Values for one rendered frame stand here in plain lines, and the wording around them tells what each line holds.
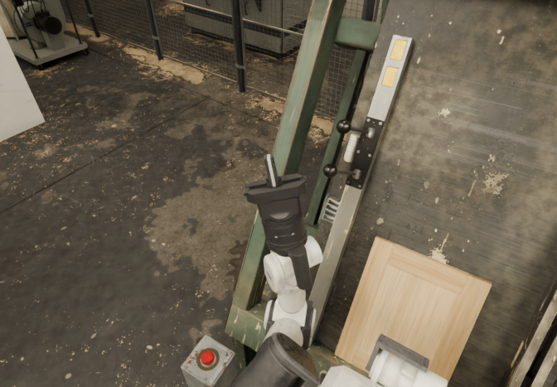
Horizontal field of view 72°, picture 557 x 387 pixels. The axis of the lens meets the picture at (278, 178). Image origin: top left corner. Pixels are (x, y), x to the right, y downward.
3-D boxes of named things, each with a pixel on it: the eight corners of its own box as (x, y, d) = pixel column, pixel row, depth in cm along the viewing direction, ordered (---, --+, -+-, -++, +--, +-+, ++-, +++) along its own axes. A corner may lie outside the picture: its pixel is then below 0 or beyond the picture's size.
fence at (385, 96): (301, 331, 126) (296, 337, 122) (395, 37, 104) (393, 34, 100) (314, 340, 124) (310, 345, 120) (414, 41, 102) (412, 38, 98)
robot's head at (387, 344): (409, 414, 60) (427, 372, 59) (359, 383, 64) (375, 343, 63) (414, 394, 66) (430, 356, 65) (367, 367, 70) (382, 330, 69)
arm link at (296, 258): (301, 210, 87) (308, 249, 92) (258, 229, 84) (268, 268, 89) (326, 235, 77) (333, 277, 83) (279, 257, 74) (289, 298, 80)
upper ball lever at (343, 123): (365, 137, 107) (331, 131, 99) (370, 124, 106) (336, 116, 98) (375, 142, 104) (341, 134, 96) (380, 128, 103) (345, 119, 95)
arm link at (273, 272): (297, 234, 86) (297, 265, 96) (261, 251, 83) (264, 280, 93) (312, 258, 82) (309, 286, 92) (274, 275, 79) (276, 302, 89)
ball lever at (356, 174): (353, 178, 110) (318, 174, 102) (357, 166, 109) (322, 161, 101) (362, 182, 107) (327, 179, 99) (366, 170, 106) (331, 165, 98)
